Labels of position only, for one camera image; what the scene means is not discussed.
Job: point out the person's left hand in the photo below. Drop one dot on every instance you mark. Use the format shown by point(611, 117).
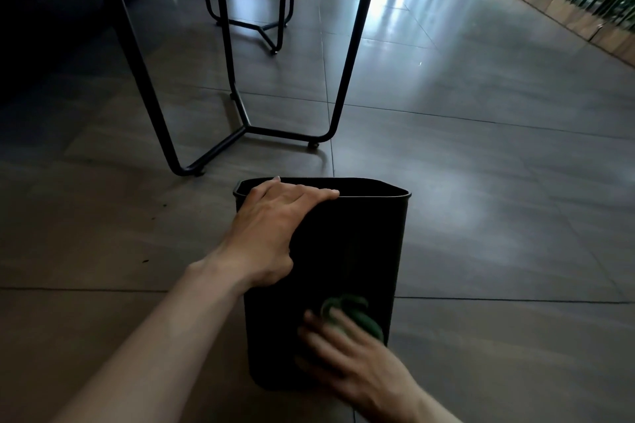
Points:
point(258, 239)

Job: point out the dark grey sofa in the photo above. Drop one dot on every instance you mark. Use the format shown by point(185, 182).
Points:
point(54, 1)

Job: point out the person's right forearm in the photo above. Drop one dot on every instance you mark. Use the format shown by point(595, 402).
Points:
point(436, 410)

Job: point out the person's right hand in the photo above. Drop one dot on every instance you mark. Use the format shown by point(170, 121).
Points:
point(362, 373)

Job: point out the person's left fingers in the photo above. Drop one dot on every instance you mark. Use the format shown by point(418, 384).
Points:
point(287, 197)

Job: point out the black plastic waste bin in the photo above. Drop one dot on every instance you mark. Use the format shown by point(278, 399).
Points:
point(342, 249)

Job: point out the large black metal table frame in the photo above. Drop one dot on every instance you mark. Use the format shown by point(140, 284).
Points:
point(149, 85)

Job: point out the person's right fingers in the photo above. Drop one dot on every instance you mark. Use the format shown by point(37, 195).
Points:
point(330, 348)

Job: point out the wooden planter base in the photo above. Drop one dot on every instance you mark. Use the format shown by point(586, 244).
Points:
point(555, 6)

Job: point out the green cleaning cloth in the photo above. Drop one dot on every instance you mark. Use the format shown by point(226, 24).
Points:
point(359, 316)

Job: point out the person's left forearm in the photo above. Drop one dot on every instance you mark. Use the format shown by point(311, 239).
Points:
point(149, 348)

